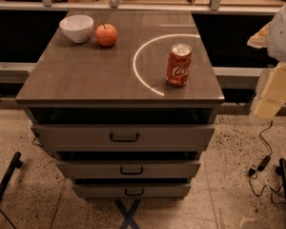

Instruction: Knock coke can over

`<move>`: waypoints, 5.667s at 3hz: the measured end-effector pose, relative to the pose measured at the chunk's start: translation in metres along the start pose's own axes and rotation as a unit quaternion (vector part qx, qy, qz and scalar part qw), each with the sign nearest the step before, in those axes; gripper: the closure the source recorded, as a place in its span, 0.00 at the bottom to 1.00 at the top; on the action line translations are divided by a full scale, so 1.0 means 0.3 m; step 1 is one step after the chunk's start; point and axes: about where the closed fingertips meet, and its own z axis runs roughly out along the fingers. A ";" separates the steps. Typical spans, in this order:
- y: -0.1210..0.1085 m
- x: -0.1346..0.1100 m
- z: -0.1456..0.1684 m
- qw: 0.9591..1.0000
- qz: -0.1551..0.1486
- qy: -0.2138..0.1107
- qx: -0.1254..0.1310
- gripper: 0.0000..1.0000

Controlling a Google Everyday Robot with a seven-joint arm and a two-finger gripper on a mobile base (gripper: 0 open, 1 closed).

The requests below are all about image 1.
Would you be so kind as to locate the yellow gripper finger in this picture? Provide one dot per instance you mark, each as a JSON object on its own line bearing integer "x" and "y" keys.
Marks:
{"x": 273, "y": 95}
{"x": 260, "y": 39}

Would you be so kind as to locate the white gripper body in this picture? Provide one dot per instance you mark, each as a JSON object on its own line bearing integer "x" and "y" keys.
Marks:
{"x": 283, "y": 37}

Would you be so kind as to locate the red coke can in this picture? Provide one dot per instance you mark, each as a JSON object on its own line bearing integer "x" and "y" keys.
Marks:
{"x": 179, "y": 61}

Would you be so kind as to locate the red apple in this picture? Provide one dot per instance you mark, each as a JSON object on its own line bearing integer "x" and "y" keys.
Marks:
{"x": 106, "y": 35}

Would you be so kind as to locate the white ceramic bowl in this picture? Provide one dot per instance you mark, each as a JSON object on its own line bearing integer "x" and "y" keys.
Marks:
{"x": 78, "y": 28}

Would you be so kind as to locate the blue tape cross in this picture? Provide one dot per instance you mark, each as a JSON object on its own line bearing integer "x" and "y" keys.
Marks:
{"x": 128, "y": 214}

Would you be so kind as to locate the bottom grey drawer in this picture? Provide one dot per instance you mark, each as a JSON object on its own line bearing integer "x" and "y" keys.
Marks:
{"x": 128, "y": 190}

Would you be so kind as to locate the grey drawer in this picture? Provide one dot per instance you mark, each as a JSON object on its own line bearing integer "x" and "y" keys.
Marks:
{"x": 128, "y": 190}
{"x": 123, "y": 138}
{"x": 128, "y": 168}

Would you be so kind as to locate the middle grey drawer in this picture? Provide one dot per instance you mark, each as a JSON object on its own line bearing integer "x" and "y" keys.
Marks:
{"x": 128, "y": 168}

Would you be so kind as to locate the top grey drawer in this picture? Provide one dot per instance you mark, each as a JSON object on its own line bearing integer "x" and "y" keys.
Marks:
{"x": 123, "y": 138}

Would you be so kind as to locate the black left stand leg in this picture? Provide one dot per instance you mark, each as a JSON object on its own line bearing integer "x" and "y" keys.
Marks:
{"x": 15, "y": 163}

